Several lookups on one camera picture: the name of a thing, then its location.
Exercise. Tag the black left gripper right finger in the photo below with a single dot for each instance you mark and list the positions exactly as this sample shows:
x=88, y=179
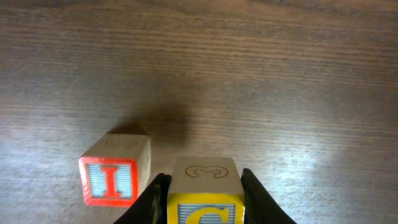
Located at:
x=260, y=207

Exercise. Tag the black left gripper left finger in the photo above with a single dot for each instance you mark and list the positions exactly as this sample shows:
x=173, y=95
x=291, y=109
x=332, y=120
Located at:
x=151, y=206

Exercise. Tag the yellow letter C block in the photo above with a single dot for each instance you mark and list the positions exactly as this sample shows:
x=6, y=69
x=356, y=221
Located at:
x=205, y=190

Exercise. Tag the red letter I block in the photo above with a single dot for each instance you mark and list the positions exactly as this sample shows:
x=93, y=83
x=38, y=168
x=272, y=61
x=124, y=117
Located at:
x=115, y=170

